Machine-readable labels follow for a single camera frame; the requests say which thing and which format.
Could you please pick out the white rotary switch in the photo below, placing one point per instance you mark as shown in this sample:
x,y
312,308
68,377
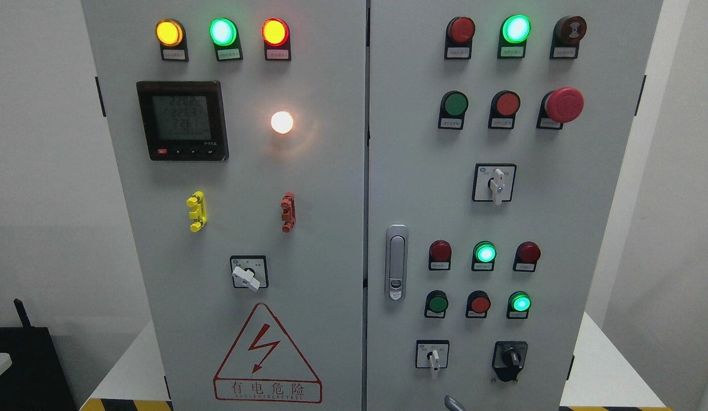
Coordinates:
x,y
493,183
432,354

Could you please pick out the grey electrical control cabinet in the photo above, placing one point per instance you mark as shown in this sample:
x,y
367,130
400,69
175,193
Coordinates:
x,y
364,87

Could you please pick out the green push button upper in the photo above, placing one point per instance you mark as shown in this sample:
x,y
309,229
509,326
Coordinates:
x,y
452,110

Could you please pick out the dark red indicator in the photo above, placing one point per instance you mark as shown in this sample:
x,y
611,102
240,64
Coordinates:
x,y
458,43
440,256
527,256

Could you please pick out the red toggle clamp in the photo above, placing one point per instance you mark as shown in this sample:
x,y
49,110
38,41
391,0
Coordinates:
x,y
288,215

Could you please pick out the dark red indicator middle left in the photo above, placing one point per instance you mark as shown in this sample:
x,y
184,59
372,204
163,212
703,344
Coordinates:
x,y
440,256

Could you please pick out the red push button upper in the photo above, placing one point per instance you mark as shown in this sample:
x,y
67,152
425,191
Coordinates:
x,y
503,108

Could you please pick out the red electric hazard warning sticker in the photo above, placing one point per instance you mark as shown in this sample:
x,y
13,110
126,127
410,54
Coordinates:
x,y
264,364

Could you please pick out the green indicator light middle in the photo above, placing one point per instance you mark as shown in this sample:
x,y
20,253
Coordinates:
x,y
484,256

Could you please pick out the red push button lower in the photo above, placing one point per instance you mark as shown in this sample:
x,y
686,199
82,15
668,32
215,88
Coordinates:
x,y
478,305

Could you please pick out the silver door handle lock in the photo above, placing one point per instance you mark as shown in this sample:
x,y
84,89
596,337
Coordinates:
x,y
396,261

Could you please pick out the green lit push button lower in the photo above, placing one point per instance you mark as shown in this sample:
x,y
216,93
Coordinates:
x,y
518,305

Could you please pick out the red push button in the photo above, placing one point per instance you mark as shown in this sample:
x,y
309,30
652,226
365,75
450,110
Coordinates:
x,y
478,305
503,108

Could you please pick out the black selector knob switch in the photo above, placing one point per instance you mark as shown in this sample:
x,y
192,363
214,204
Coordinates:
x,y
509,359

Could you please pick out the red emergency stop button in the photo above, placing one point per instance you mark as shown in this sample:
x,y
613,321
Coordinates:
x,y
560,106

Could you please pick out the black digital power meter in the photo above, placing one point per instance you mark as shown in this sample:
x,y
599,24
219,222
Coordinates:
x,y
183,120

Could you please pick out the green indicator light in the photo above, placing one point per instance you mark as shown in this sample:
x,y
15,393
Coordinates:
x,y
226,40
513,36
484,256

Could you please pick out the white rotary switch upper right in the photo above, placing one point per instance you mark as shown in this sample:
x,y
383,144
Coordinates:
x,y
493,183

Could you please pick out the yellow toggle clamp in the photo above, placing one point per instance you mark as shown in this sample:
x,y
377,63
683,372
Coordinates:
x,y
197,211

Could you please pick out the white rotary switch lower right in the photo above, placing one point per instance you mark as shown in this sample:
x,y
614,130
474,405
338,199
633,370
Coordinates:
x,y
432,354

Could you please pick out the white rotary switch left door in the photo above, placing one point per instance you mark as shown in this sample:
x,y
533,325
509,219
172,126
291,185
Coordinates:
x,y
249,272

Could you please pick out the red indicator light top left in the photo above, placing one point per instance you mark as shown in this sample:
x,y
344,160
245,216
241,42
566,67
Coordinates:
x,y
276,36

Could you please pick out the white glowing indicator light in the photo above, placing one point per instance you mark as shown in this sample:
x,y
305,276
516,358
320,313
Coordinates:
x,y
282,122

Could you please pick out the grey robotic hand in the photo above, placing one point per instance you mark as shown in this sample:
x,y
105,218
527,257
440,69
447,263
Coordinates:
x,y
452,404

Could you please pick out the dark red indicator top right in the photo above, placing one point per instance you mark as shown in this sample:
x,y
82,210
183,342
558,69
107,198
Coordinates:
x,y
458,43

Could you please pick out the black box with antenna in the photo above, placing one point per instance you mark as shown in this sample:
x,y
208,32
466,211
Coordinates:
x,y
35,379

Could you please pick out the dark red indicator middle right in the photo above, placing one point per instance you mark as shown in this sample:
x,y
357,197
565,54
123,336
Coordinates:
x,y
527,256

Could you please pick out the green indicator light top left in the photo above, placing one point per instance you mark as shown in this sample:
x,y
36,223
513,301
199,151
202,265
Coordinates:
x,y
226,40

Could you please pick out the yellow indicator light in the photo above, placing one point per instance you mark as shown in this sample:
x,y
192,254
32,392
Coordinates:
x,y
173,40

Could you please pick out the green indicator light top right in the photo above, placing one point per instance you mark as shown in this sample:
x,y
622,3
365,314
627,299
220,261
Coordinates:
x,y
513,36

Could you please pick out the dark red buzzer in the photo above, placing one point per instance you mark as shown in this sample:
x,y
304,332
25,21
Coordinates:
x,y
567,35

